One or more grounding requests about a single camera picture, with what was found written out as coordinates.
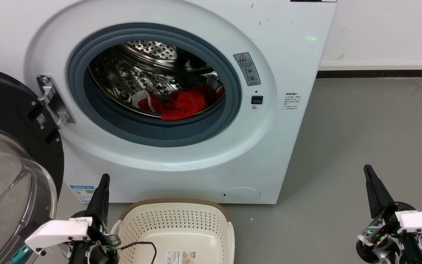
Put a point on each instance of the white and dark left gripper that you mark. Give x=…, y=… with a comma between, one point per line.
x=57, y=231

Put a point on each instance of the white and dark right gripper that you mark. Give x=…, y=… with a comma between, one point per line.
x=421, y=222

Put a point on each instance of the red and white garment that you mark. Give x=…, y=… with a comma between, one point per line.
x=185, y=104

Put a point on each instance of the cream perforated laundry basket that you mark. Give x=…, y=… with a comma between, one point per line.
x=174, y=227

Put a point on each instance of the stainless steel washing machine drum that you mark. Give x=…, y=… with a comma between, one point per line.
x=130, y=77

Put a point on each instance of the black glass washer door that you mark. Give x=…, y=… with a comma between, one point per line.
x=6, y=106

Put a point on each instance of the blue energy label sticker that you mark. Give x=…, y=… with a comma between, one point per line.
x=82, y=193

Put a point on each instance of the small QR label on door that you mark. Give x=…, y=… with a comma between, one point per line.
x=41, y=119

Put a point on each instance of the white front-load washing machine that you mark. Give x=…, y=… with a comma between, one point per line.
x=277, y=154

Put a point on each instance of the steel door hinge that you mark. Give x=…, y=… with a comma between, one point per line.
x=54, y=101

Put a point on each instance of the black baseboard strip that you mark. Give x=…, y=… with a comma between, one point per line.
x=372, y=73

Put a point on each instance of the white printed text sticker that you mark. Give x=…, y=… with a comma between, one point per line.
x=292, y=101

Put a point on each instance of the round drain filter cover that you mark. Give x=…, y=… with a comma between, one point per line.
x=241, y=194

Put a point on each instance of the grey rubber door gasket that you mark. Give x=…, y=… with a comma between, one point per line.
x=229, y=110

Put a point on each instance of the grey warning sticker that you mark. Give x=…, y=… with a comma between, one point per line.
x=247, y=68

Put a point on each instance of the black QR code sticker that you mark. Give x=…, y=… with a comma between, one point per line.
x=313, y=0

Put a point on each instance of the white wall ledge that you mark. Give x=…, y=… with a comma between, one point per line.
x=376, y=65

